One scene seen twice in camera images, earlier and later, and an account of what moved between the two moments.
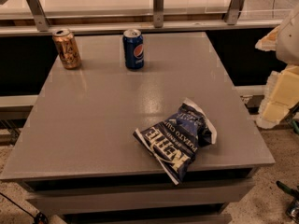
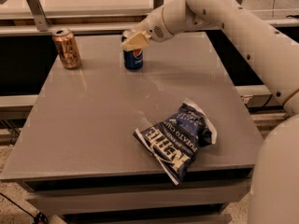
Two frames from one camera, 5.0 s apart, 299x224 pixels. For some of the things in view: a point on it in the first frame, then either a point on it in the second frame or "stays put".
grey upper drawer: (216, 192) stays put
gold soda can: (67, 48) stays put
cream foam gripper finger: (281, 93) → (152, 27)
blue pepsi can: (134, 49) stays put
